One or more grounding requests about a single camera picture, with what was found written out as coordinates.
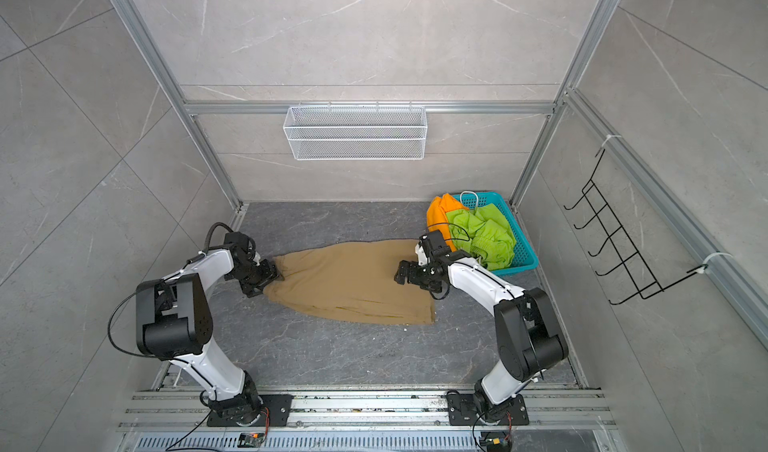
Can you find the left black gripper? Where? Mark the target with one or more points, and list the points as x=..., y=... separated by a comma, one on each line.
x=270, y=274

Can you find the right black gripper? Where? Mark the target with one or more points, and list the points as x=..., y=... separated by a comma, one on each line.
x=413, y=278

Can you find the khaki tan shorts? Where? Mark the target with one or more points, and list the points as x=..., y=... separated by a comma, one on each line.
x=352, y=282

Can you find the teal plastic basket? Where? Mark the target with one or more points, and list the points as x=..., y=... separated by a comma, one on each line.
x=524, y=258

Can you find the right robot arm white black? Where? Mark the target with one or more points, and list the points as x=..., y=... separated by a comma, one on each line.
x=529, y=336

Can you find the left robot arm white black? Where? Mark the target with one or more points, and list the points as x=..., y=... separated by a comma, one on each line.
x=174, y=323

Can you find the orange shorts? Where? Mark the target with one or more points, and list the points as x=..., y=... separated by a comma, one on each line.
x=436, y=217

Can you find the lime green shorts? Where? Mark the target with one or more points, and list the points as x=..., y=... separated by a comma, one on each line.
x=485, y=234

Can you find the small green circuit board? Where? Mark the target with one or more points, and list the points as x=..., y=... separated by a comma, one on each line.
x=251, y=440

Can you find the yellow black connector right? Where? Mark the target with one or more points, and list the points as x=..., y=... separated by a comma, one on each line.
x=495, y=442

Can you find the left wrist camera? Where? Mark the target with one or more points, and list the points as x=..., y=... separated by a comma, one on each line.
x=240, y=245

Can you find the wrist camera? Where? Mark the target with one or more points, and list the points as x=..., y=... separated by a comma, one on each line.
x=431, y=246
x=240, y=245

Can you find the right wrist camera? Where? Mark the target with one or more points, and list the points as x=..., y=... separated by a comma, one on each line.
x=431, y=246

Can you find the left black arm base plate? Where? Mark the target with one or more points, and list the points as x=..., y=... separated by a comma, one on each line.
x=272, y=410

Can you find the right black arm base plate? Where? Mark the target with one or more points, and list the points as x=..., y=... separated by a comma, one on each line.
x=468, y=409

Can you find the white wire mesh basket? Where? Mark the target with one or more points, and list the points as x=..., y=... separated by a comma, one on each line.
x=356, y=132

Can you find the aluminium frame rail front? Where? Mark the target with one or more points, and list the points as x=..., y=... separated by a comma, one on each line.
x=546, y=407

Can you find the black wire hook rack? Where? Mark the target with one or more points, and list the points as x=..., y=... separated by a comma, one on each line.
x=630, y=260

